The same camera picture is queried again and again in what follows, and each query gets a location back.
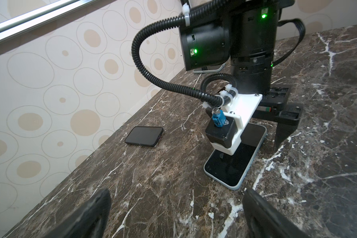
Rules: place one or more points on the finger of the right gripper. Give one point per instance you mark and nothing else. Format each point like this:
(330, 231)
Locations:
(286, 125)

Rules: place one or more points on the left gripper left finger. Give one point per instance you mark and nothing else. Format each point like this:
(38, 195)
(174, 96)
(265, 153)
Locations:
(88, 221)

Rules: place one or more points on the black phone case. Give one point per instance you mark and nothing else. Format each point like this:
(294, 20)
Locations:
(144, 136)

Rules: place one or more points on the aluminium rail left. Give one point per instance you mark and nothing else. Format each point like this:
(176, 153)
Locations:
(31, 20)

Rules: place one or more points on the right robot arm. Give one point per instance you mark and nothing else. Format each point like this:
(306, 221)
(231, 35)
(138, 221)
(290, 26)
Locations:
(243, 33)

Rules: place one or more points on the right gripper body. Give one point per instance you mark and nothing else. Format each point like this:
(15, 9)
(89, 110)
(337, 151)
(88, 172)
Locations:
(274, 106)

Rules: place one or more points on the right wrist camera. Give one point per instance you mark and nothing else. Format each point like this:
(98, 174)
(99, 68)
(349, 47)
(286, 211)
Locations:
(228, 122)

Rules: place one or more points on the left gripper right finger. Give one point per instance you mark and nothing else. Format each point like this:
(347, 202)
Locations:
(264, 221)

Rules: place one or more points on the light blue case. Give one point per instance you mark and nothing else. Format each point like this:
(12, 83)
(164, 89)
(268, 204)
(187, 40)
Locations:
(209, 69)
(238, 166)

